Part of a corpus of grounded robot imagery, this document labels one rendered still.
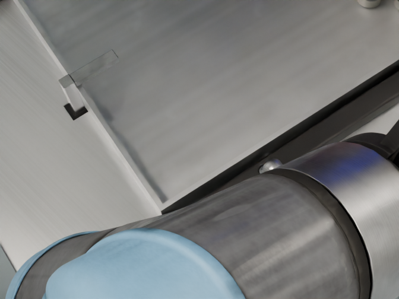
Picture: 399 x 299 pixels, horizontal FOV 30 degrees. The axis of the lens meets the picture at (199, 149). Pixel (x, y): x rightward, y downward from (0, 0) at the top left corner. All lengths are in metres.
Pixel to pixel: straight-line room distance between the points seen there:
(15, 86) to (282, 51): 0.23
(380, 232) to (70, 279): 0.12
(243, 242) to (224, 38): 0.39
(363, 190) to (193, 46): 0.36
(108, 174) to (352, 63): 0.22
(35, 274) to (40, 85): 0.30
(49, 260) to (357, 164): 0.16
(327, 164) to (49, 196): 0.33
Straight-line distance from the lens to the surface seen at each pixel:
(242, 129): 0.61
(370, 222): 0.30
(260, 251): 0.27
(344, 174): 0.31
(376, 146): 0.34
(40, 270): 0.38
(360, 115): 0.60
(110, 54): 0.60
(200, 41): 0.65
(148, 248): 0.26
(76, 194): 0.60
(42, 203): 0.61
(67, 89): 0.59
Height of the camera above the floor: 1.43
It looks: 66 degrees down
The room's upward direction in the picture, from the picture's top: 8 degrees counter-clockwise
